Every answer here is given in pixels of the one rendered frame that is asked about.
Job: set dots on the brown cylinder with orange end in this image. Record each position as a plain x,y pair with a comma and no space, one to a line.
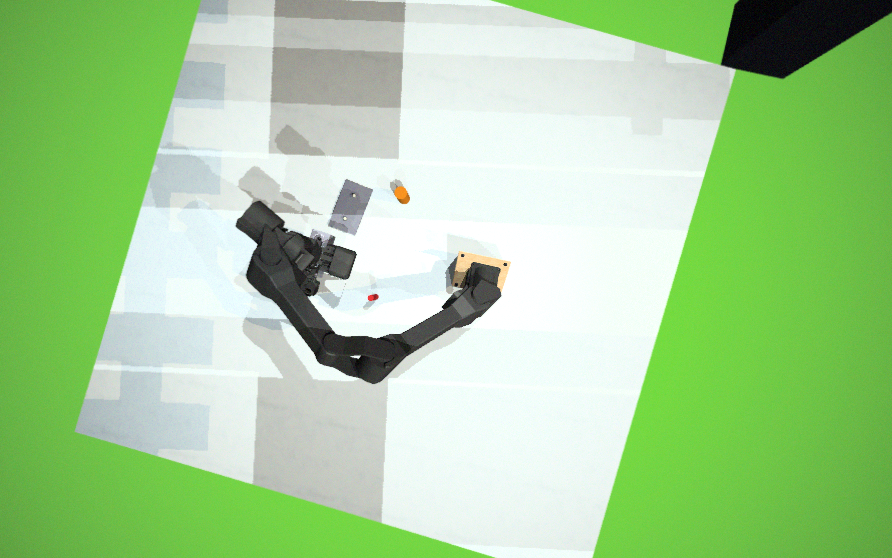
402,195

